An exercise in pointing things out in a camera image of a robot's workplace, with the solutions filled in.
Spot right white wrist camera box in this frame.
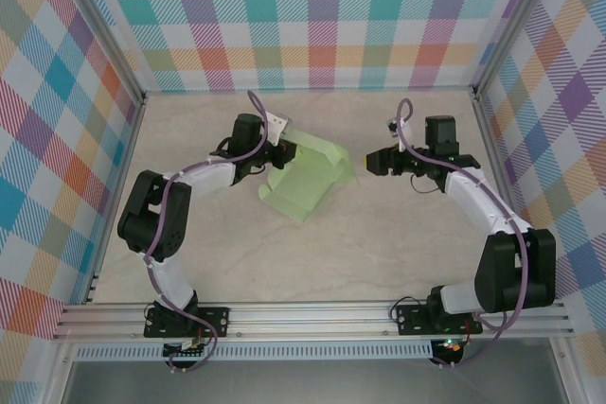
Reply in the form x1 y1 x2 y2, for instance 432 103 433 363
386 115 411 141

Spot small black circuit board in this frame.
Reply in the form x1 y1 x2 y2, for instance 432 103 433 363
163 337 212 359

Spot grey metal panel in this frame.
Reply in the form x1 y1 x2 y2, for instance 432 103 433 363
61 360 569 404

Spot aluminium frame post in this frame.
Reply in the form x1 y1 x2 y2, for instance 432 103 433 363
46 0 147 107
471 0 564 98

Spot aluminium side frame rail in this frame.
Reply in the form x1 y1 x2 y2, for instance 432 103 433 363
82 96 149 306
472 94 544 301

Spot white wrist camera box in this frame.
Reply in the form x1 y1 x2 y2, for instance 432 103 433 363
386 115 411 141
264 112 291 143

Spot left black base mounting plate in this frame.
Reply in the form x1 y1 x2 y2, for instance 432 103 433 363
144 307 232 340

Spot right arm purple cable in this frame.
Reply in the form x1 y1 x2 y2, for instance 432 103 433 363
395 98 529 370

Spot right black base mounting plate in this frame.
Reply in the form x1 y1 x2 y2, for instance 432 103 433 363
395 304 484 337

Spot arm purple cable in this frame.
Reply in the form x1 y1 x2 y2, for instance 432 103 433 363
143 90 278 374
395 98 529 370

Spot circuit board with lit LED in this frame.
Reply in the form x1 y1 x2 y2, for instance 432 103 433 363
433 337 464 359

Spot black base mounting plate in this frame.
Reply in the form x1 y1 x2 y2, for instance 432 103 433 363
395 304 484 337
144 307 232 340

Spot long aluminium base rail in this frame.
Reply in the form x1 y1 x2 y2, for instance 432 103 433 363
51 298 577 342

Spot light green paper box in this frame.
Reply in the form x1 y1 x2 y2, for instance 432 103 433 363
257 129 360 224

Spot slotted grey cable duct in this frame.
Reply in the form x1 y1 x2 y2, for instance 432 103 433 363
74 344 436 361

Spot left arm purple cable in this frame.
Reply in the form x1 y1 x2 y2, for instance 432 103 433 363
143 90 278 374

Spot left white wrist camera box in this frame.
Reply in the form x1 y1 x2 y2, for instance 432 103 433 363
264 112 291 143

